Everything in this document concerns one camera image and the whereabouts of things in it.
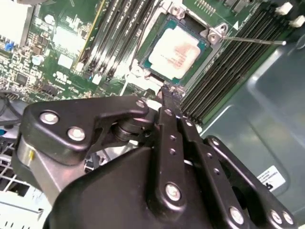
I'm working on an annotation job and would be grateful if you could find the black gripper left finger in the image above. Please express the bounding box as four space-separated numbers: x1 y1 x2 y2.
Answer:
13 85 189 215

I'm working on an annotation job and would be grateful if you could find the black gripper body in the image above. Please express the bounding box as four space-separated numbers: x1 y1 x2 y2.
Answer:
41 145 226 229

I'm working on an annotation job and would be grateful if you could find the silver CPU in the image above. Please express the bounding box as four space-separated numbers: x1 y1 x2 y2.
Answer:
140 18 214 86

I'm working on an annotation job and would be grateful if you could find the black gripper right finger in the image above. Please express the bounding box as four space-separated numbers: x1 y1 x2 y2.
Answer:
169 90 301 229

